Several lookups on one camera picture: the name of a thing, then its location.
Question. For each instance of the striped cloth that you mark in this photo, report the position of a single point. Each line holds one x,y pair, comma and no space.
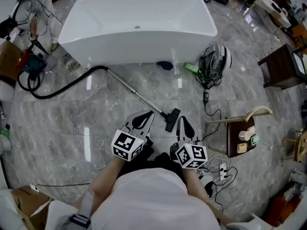
291,192

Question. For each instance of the yellow soap box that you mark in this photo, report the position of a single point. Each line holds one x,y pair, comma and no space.
241,148

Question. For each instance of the person's left forearm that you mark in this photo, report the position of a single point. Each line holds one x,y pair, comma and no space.
105,178

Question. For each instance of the small wooden stool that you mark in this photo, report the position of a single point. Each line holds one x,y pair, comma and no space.
301,147

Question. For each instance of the dark blue cloth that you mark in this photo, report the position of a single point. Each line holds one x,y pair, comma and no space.
165,65

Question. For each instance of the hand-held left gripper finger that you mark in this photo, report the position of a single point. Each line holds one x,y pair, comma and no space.
129,122
146,129

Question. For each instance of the green soap box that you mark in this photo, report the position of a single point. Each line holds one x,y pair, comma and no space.
254,140

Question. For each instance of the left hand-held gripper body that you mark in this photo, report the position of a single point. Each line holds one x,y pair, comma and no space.
124,144

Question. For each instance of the wooden chair with brown seat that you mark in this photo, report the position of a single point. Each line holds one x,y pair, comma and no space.
233,130

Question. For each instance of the black power adapter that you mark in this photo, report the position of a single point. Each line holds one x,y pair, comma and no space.
206,97
209,84

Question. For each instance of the brown cardboard box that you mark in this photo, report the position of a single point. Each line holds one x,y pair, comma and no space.
28,200
8,61

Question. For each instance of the white ceramic fixture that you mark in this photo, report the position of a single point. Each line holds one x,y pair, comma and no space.
4,144

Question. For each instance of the white shoe pair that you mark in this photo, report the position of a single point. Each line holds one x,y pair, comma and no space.
70,61

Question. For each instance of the dark wooden cabinet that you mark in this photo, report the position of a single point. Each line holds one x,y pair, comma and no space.
275,66

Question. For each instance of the person's white shirt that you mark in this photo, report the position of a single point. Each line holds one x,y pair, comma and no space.
153,200

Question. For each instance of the white table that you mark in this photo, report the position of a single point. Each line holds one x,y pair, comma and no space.
268,5

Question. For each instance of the orange bag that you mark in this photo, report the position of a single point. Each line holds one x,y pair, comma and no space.
285,212

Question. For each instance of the black vacuum nozzle part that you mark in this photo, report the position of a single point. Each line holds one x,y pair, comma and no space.
172,120

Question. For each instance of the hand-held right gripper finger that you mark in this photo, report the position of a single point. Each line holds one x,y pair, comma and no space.
194,136
178,133

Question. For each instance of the metal vacuum tube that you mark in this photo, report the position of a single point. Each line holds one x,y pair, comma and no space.
139,95

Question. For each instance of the person's right forearm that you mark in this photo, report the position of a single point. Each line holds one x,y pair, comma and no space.
196,188

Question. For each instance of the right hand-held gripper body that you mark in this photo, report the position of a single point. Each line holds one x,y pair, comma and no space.
192,156

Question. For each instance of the person's black trousers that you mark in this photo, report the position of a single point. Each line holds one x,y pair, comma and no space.
158,162

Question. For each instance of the white power strip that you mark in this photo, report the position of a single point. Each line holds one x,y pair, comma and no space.
223,170

